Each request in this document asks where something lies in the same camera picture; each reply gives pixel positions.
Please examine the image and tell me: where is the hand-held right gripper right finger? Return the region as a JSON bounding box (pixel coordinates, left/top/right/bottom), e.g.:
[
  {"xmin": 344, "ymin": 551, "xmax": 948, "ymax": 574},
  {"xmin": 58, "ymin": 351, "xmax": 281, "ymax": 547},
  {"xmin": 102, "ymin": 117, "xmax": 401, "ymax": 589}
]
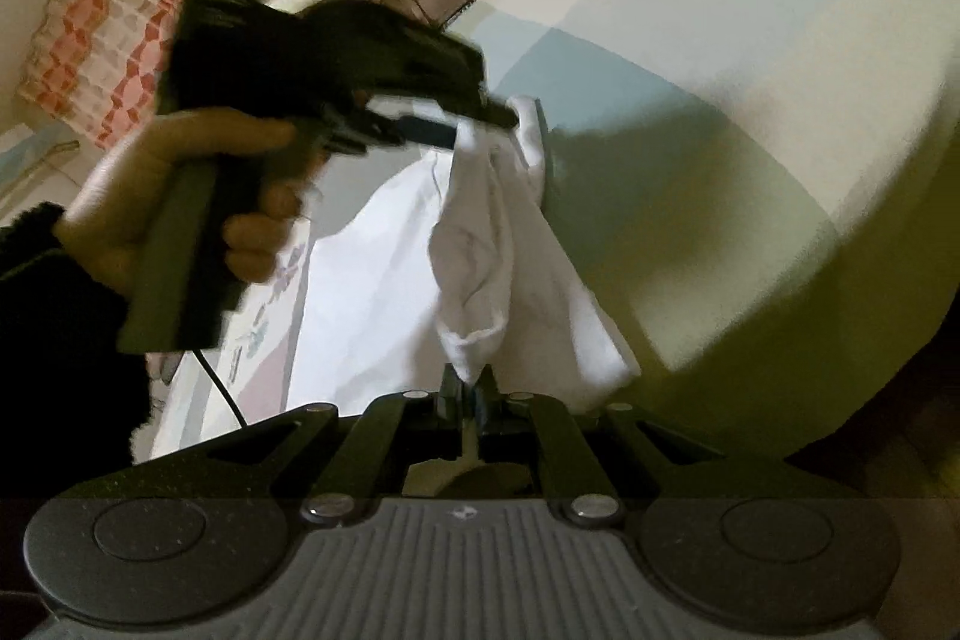
[{"xmin": 471, "ymin": 364, "xmax": 785, "ymax": 527}]

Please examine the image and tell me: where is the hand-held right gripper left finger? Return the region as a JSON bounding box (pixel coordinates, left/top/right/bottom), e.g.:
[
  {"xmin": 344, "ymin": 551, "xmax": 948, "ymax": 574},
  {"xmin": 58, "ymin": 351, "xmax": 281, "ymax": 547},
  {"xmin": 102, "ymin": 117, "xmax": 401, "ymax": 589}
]
[{"xmin": 131, "ymin": 364, "xmax": 467, "ymax": 524}]

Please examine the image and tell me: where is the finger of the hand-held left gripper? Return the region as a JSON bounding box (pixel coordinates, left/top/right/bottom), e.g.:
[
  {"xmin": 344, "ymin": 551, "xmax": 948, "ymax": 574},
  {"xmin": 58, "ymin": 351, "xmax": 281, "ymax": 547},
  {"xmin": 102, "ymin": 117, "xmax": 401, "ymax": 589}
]
[
  {"xmin": 439, "ymin": 77, "xmax": 524, "ymax": 131},
  {"xmin": 322, "ymin": 104, "xmax": 460, "ymax": 155}
]

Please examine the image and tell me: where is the white printed t-shirt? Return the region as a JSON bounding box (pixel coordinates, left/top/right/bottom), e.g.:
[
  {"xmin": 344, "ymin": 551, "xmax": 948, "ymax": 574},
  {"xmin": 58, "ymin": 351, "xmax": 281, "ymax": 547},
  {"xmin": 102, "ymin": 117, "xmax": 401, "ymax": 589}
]
[{"xmin": 131, "ymin": 96, "xmax": 642, "ymax": 465}]

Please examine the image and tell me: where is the person's left forearm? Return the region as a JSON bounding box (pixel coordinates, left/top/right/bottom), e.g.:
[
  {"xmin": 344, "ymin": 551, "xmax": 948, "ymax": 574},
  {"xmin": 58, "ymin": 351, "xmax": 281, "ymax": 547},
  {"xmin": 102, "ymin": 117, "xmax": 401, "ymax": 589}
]
[{"xmin": 0, "ymin": 201, "xmax": 162, "ymax": 513}]

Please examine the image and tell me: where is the person's left hand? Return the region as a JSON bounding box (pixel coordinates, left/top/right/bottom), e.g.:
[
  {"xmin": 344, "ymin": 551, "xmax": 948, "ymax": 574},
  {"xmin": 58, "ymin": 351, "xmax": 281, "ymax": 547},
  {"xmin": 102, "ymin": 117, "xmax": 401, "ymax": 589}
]
[{"xmin": 56, "ymin": 107, "xmax": 316, "ymax": 300}]

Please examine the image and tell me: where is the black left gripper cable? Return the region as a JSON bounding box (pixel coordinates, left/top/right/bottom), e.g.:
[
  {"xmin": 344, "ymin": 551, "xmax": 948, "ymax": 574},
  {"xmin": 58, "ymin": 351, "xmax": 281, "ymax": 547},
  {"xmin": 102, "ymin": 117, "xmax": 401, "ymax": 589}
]
[{"xmin": 193, "ymin": 350, "xmax": 250, "ymax": 429}]

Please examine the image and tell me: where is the wall air conditioner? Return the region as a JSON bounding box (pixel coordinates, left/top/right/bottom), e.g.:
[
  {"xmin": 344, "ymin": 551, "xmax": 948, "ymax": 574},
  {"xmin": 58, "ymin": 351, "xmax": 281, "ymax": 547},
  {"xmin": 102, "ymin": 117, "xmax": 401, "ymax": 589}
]
[{"xmin": 0, "ymin": 119, "xmax": 82, "ymax": 195}]

